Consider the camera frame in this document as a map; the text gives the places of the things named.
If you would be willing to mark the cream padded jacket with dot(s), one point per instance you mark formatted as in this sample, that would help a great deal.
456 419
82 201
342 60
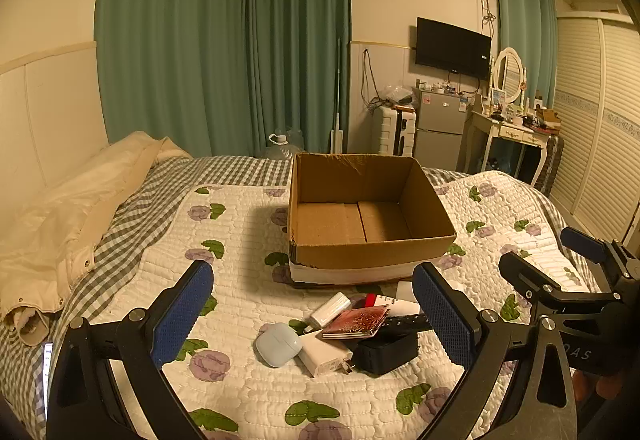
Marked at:
60 220

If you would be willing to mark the silver small fridge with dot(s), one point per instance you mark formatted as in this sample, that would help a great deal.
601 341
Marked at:
440 129

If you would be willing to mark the brown box on vanity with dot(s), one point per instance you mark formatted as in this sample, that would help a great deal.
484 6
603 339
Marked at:
549 115

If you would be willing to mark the green corner curtain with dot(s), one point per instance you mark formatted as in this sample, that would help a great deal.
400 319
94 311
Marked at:
295 34

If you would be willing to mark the white louvred wardrobe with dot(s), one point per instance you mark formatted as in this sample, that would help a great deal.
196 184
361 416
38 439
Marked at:
595 129

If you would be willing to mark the person's right hand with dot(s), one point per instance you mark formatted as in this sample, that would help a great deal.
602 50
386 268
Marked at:
602 387

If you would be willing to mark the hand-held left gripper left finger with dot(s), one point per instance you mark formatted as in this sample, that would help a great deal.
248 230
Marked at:
182 315

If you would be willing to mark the white tube with red cap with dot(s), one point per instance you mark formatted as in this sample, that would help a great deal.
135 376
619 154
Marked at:
400 306

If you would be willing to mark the white power bank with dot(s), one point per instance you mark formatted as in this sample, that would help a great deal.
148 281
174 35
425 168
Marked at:
330 309

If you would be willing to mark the clear water jug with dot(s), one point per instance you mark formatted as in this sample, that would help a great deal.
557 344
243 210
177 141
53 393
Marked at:
282 147

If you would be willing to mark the white floral quilt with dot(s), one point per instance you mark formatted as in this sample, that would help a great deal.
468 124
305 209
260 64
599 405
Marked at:
240 230

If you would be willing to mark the clear plastic bag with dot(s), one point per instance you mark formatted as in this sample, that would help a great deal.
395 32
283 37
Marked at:
397 94

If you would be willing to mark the oval vanity mirror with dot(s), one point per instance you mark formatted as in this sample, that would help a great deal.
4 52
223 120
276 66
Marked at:
510 72

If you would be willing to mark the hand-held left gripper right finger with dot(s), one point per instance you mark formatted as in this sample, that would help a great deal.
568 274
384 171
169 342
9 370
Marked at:
445 320

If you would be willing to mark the white vanity table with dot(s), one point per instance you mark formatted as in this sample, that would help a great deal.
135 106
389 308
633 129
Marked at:
510 132

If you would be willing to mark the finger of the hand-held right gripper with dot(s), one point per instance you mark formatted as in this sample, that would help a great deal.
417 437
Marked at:
582 245
525 276

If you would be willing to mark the dark checkered suitcase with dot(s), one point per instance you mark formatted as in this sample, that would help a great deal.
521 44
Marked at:
555 164

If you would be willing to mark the black wall television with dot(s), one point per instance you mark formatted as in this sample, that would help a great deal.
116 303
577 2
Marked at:
452 47

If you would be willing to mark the white padded headboard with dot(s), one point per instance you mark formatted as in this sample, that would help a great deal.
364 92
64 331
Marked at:
50 119

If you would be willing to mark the white charger plug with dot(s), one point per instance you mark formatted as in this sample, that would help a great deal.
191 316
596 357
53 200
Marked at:
320 355

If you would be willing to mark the wide green curtain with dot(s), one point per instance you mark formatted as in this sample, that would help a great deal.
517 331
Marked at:
170 34

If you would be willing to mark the cardboard box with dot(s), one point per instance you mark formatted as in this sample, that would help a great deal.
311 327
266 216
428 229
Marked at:
320 230

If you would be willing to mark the narrow green curtain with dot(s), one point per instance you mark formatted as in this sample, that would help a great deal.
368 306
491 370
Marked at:
525 29

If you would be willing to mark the light blue earbuds case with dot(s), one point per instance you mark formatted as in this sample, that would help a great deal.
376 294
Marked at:
277 345

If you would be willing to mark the white flat mop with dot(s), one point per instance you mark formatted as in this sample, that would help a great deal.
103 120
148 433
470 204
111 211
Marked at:
337 134

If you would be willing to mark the red patterned wallet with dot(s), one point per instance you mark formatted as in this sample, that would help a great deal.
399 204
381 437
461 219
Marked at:
355 322

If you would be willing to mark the black remote control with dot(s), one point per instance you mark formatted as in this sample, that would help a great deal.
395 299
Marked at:
405 322

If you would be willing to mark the black rectangular case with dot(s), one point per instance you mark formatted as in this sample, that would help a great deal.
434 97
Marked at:
385 354

